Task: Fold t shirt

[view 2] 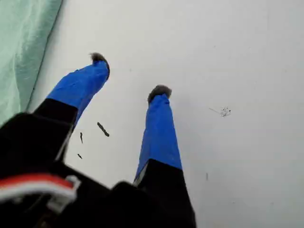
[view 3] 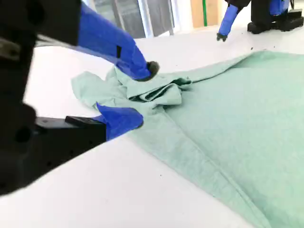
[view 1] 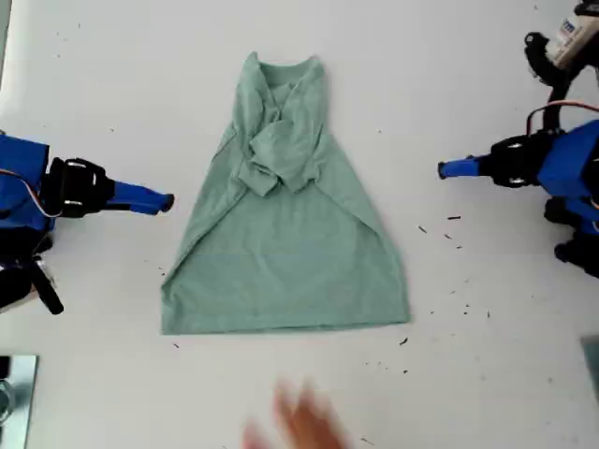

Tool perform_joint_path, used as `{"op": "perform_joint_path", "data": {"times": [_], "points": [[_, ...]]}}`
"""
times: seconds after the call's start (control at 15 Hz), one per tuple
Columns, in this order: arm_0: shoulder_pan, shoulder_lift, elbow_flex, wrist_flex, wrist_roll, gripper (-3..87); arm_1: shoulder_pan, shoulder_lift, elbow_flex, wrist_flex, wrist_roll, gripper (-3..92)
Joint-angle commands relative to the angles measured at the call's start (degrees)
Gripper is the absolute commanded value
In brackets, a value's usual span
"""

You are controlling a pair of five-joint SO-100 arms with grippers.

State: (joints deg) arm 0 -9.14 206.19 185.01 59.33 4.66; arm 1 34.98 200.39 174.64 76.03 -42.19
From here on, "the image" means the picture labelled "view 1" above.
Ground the green t-shirt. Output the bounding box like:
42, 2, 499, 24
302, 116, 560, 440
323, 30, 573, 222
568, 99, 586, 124
160, 51, 413, 337

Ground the person's hand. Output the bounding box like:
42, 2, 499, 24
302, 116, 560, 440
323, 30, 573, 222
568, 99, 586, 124
241, 373, 352, 449

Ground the red white servo wire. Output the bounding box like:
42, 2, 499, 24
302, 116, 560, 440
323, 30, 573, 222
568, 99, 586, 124
527, 100, 599, 139
0, 166, 52, 219

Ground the black camera stalk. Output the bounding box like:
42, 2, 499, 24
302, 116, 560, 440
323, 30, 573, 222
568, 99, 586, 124
522, 31, 577, 137

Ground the white black camera box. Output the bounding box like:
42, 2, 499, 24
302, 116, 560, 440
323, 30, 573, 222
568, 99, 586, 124
547, 0, 599, 66

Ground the steel post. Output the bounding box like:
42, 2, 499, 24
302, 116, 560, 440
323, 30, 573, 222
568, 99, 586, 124
0, 354, 39, 449

